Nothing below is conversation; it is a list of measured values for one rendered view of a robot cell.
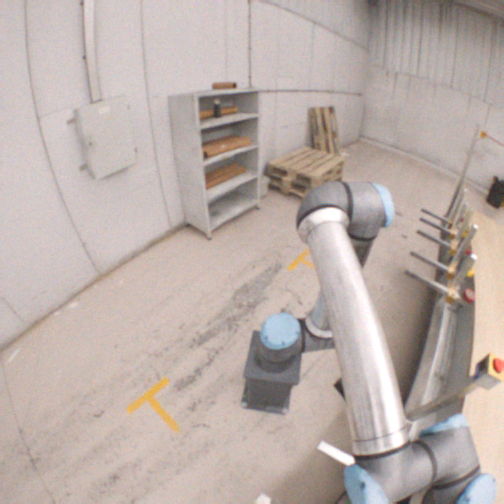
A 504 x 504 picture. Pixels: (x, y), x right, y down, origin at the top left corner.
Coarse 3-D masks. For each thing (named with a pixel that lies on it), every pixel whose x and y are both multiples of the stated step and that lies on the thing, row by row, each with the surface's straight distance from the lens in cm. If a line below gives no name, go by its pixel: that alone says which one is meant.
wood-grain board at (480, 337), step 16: (480, 224) 250; (496, 224) 282; (480, 240) 218; (496, 240) 242; (480, 256) 195; (496, 256) 214; (480, 272) 177; (496, 272) 193; (480, 288) 163; (496, 288) 177; (480, 304) 151; (496, 304) 164; (480, 320) 143; (496, 320) 154; (480, 336) 135; (496, 336) 146; (480, 352) 130; (496, 352) 139; (464, 400) 112; (480, 400) 119; (496, 400) 127; (480, 416) 117; (496, 416) 125; (480, 432) 115; (496, 432) 123; (480, 448) 115; (496, 448) 122; (480, 464) 115; (496, 464) 123; (496, 480) 123; (496, 496) 125
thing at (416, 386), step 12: (444, 216) 274; (444, 240) 228; (444, 252) 211; (444, 264) 197; (432, 300) 168; (432, 312) 155; (432, 324) 148; (432, 336) 143; (420, 348) 141; (432, 348) 139; (420, 360) 132; (432, 360) 135; (420, 372) 128; (408, 384) 129; (420, 384) 126; (408, 396) 120; (420, 396) 124; (408, 408) 118; (408, 432) 116
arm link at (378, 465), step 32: (320, 192) 54; (320, 224) 49; (320, 256) 45; (352, 256) 45; (352, 288) 41; (352, 320) 39; (352, 352) 38; (384, 352) 39; (352, 384) 38; (384, 384) 38; (352, 416) 39; (384, 416) 38; (384, 448) 38; (416, 448) 43; (352, 480) 41; (384, 480) 39; (416, 480) 42
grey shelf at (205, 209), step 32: (192, 96) 219; (224, 96) 299; (256, 96) 284; (192, 128) 226; (224, 128) 304; (256, 128) 289; (192, 160) 238; (224, 160) 313; (256, 160) 300; (192, 192) 258; (224, 192) 329; (256, 192) 317; (192, 224) 288
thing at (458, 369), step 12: (468, 276) 196; (468, 288) 185; (468, 312) 167; (468, 324) 158; (456, 336) 166; (468, 336) 151; (456, 348) 158; (468, 348) 144; (456, 360) 150; (468, 360) 138; (456, 372) 143; (456, 384) 137; (444, 408) 135; (456, 408) 126
